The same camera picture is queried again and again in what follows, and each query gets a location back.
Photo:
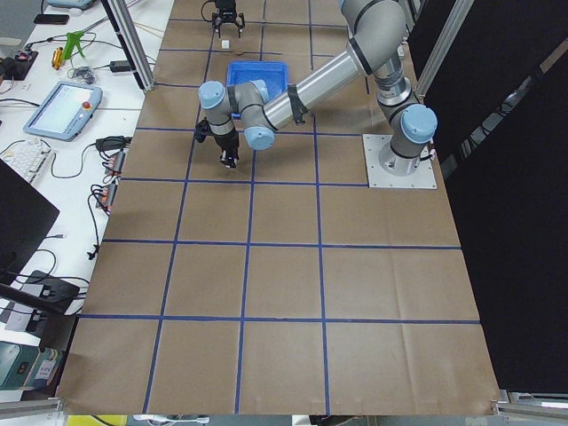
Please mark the brown paper table cover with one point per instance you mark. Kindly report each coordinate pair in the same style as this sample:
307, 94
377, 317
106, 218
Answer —
286, 285

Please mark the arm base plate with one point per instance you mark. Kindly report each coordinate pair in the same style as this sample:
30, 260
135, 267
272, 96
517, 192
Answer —
386, 170

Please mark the black monitor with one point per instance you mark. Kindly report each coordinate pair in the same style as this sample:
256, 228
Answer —
26, 218

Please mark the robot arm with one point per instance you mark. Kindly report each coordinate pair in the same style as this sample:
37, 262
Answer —
377, 29

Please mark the teach pendant tablet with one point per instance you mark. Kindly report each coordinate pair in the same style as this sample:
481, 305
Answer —
65, 111

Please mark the white keyboard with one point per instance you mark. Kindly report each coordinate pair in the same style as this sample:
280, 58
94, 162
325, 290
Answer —
28, 158

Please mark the blue plastic tray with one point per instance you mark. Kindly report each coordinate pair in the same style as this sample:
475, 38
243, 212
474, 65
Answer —
272, 76

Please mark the black power adapter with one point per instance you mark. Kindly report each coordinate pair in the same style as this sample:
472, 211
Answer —
120, 66

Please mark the aluminium frame post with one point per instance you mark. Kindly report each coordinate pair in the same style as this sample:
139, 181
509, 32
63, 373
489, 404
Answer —
119, 16

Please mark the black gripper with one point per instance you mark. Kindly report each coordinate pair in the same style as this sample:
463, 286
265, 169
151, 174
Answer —
226, 5
227, 142

